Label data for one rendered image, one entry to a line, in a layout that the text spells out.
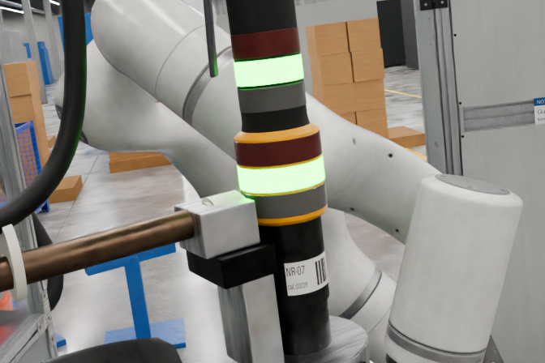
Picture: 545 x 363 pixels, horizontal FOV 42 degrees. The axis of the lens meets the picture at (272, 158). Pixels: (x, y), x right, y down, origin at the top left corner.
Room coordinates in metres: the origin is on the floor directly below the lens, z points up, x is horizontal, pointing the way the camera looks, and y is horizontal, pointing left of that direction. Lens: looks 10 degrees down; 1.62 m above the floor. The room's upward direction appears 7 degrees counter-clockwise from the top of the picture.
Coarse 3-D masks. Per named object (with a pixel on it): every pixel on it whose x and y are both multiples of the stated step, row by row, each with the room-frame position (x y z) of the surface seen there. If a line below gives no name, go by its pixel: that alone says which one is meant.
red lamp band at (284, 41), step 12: (240, 36) 0.34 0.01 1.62; (252, 36) 0.34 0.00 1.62; (264, 36) 0.34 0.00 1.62; (276, 36) 0.34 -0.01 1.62; (288, 36) 0.34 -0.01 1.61; (240, 48) 0.34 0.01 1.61; (252, 48) 0.34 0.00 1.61; (264, 48) 0.34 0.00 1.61; (276, 48) 0.34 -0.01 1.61; (288, 48) 0.34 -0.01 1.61
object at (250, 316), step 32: (224, 224) 0.32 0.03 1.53; (256, 224) 0.33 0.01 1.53; (192, 256) 0.34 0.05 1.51; (224, 256) 0.31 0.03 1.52; (256, 256) 0.32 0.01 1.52; (224, 288) 0.31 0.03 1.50; (256, 288) 0.32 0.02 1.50; (224, 320) 0.34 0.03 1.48; (256, 320) 0.32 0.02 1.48; (256, 352) 0.32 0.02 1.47; (320, 352) 0.34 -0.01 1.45; (352, 352) 0.33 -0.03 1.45
